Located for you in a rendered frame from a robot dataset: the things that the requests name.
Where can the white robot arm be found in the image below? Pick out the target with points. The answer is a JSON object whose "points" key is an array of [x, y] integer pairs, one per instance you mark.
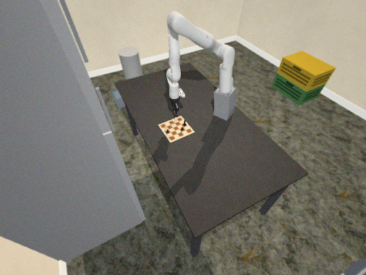
{"points": [[178, 24]]}

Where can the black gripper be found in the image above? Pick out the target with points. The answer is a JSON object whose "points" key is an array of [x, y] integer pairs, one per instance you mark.
{"points": [[174, 103]]}

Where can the brown and cream chessboard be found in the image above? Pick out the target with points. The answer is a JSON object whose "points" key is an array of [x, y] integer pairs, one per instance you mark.
{"points": [[174, 129]]}

